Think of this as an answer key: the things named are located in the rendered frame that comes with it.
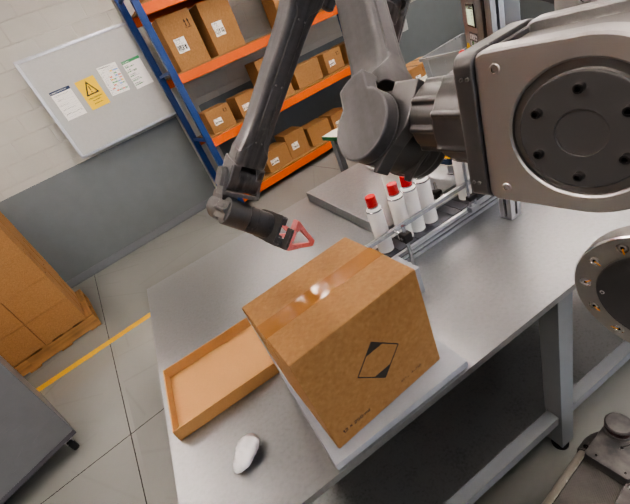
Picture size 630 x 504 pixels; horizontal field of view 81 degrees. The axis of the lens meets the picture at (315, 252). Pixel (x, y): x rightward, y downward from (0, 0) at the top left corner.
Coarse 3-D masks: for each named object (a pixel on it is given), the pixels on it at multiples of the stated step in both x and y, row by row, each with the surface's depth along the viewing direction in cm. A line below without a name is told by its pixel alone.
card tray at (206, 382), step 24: (216, 336) 119; (240, 336) 121; (192, 360) 118; (216, 360) 115; (240, 360) 111; (264, 360) 108; (168, 384) 111; (192, 384) 110; (216, 384) 107; (240, 384) 103; (192, 408) 102; (216, 408) 97; (192, 432) 96
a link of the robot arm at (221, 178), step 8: (224, 168) 72; (216, 176) 74; (224, 176) 72; (224, 184) 72; (216, 192) 75; (224, 192) 72; (232, 192) 75; (208, 200) 83; (216, 200) 79; (256, 200) 77; (208, 208) 82
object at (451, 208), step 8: (456, 200) 131; (472, 200) 127; (440, 208) 131; (448, 208) 129; (456, 208) 127; (464, 208) 126; (440, 216) 127; (448, 216) 125; (432, 224) 124; (440, 224) 123; (424, 232) 122; (392, 240) 125; (416, 240) 121; (376, 248) 125; (400, 248) 120; (392, 256) 118
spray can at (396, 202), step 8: (392, 184) 113; (392, 192) 113; (400, 192) 115; (392, 200) 114; (400, 200) 114; (392, 208) 116; (400, 208) 115; (392, 216) 119; (400, 216) 117; (408, 216) 118; (408, 224) 119
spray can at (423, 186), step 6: (414, 180) 118; (420, 180) 117; (426, 180) 116; (420, 186) 117; (426, 186) 117; (420, 192) 119; (426, 192) 118; (420, 198) 120; (426, 198) 119; (432, 198) 120; (420, 204) 122; (426, 204) 121; (432, 210) 122; (426, 216) 123; (432, 216) 123; (426, 222) 125; (432, 222) 124
